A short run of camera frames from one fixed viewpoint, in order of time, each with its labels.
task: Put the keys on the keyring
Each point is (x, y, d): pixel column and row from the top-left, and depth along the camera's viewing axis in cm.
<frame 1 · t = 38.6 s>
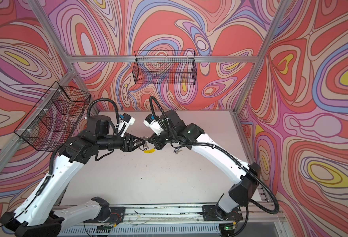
left hand: (143, 140, 64), fingers open
right hand: (152, 143, 69), fingers closed
metal keyring disc yellow handle: (149, 151, 72), point 25 cm above the table

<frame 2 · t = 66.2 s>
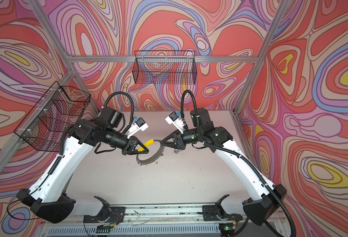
left hand: (148, 150, 60), fingers closed
right hand: (166, 146, 62), fingers closed
metal keyring disc yellow handle: (154, 156, 62), point 32 cm above the table

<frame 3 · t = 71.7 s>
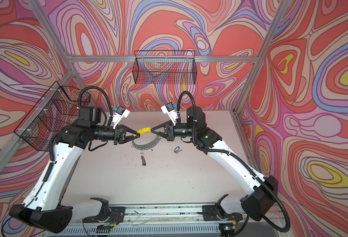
left hand: (139, 135, 61), fingers closed
right hand: (154, 134, 61), fingers closed
metal keyring disc yellow handle: (147, 146, 63), point 34 cm above the table
key with black tag: (143, 159, 66), point 28 cm above the table

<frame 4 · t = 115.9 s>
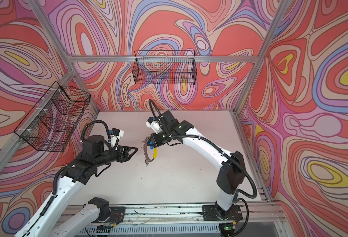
left hand: (136, 148, 70), fingers open
right hand: (151, 146, 74), fingers closed
metal keyring disc yellow handle: (155, 151, 73), point 23 cm above the table
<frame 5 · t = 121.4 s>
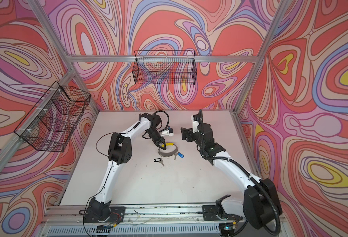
left hand: (166, 147, 95), fingers closed
right hand: (190, 130, 83), fingers open
metal keyring disc yellow handle: (168, 154, 95), point 2 cm above the table
